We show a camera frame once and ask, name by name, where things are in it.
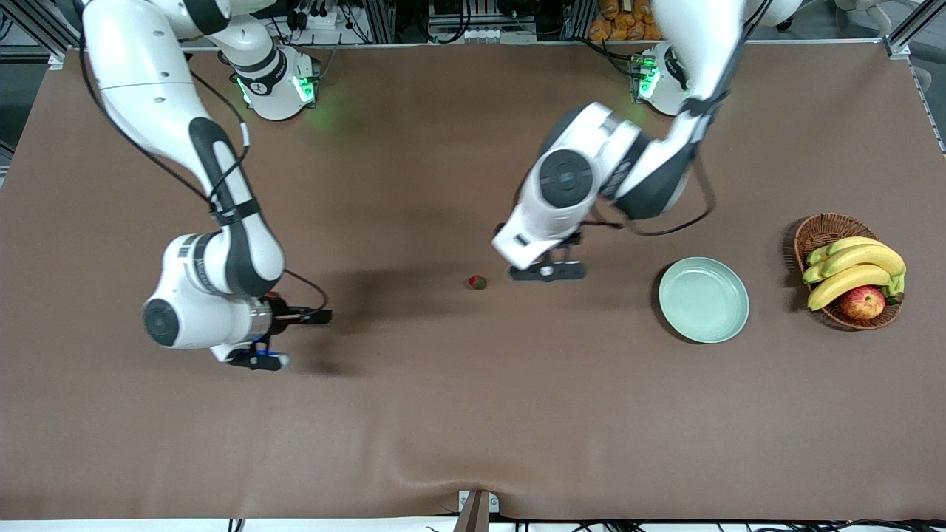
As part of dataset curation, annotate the light green round plate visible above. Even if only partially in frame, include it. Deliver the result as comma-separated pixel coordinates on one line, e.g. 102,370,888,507
658,256,750,345

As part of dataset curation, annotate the brown table cover cloth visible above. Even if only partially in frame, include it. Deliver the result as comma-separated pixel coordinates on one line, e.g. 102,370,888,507
0,41,946,522

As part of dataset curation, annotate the white terminal block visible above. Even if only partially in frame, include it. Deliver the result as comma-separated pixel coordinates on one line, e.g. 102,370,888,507
457,27,537,44

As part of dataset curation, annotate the orange snack pile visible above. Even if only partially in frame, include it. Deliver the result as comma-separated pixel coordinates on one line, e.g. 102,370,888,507
588,0,662,42

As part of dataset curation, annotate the brown wicker basket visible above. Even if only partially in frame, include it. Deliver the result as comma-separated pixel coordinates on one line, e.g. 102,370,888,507
793,213,905,331

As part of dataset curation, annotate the red yellow apple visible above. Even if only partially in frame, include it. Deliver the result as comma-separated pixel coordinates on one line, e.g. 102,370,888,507
840,285,887,321

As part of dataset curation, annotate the white power strip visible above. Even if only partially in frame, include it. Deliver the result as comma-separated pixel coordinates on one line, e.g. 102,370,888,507
294,9,342,32

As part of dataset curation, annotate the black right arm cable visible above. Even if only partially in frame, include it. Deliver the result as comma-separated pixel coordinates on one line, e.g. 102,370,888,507
78,44,330,311

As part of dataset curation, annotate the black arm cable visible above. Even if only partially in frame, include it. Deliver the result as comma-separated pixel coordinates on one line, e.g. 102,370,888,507
588,151,718,239
78,44,330,311

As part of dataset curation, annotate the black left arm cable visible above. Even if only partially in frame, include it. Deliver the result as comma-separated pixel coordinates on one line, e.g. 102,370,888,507
588,151,718,239

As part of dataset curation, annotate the camera stand post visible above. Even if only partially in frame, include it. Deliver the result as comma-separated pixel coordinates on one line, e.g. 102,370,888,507
452,490,500,532

